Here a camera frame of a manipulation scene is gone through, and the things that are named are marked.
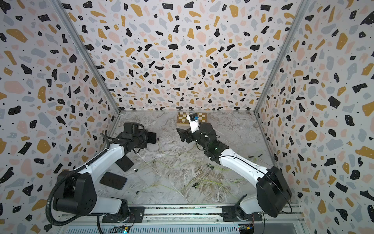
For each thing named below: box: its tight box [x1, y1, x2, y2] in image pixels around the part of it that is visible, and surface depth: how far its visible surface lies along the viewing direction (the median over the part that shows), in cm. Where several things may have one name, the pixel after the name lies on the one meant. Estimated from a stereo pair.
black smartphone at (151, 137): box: [146, 131, 157, 144], surface depth 89 cm
